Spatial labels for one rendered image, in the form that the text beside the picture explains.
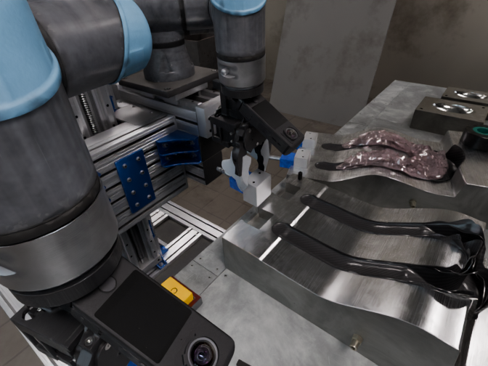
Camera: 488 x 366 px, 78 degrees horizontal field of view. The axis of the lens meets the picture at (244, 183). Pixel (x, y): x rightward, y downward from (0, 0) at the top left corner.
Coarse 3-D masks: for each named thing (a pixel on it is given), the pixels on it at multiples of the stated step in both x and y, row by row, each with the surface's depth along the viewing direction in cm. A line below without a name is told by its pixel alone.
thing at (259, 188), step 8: (216, 168) 67; (256, 168) 63; (256, 176) 61; (264, 176) 61; (232, 184) 64; (256, 184) 59; (264, 184) 60; (248, 192) 61; (256, 192) 59; (264, 192) 62; (248, 200) 62; (256, 200) 61
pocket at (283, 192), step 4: (284, 184) 70; (288, 184) 70; (292, 184) 69; (284, 188) 70; (288, 188) 70; (292, 188) 69; (296, 188) 69; (300, 188) 68; (280, 192) 69; (284, 192) 71; (288, 192) 71; (292, 192) 70; (280, 196) 70; (284, 196) 70; (288, 196) 70; (292, 196) 70
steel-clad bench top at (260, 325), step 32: (384, 96) 134; (416, 96) 132; (352, 128) 110; (192, 288) 58; (224, 288) 58; (256, 288) 58; (224, 320) 53; (256, 320) 52; (288, 320) 52; (256, 352) 48; (288, 352) 48; (320, 352) 48; (352, 352) 48
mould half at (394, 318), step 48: (336, 192) 66; (240, 240) 56; (336, 240) 55; (384, 240) 53; (432, 240) 48; (288, 288) 51; (336, 288) 47; (384, 288) 43; (336, 336) 49; (384, 336) 42; (432, 336) 36; (480, 336) 43
